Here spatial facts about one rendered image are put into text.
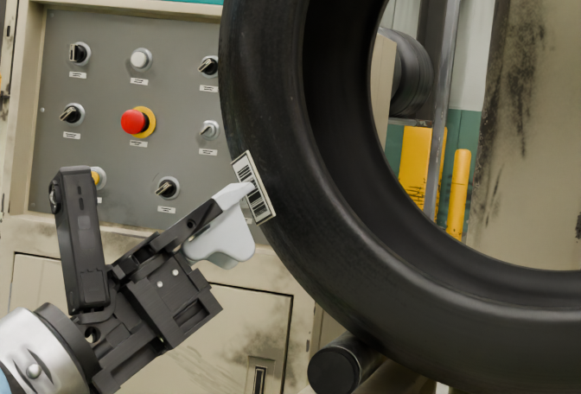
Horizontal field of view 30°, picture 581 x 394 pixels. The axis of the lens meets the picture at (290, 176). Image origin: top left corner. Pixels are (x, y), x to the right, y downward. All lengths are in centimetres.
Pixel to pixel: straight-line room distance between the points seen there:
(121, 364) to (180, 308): 6
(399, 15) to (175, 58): 1027
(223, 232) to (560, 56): 51
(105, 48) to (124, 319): 100
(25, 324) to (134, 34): 102
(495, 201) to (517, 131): 8
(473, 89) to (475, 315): 1050
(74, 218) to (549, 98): 60
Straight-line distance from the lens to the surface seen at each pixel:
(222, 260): 92
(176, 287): 85
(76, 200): 85
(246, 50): 91
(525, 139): 124
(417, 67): 558
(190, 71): 174
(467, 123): 1135
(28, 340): 81
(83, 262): 84
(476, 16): 1144
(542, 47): 125
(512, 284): 115
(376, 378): 108
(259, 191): 91
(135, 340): 85
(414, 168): 1103
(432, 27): 1125
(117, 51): 179
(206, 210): 86
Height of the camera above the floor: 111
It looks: 3 degrees down
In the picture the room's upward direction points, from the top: 6 degrees clockwise
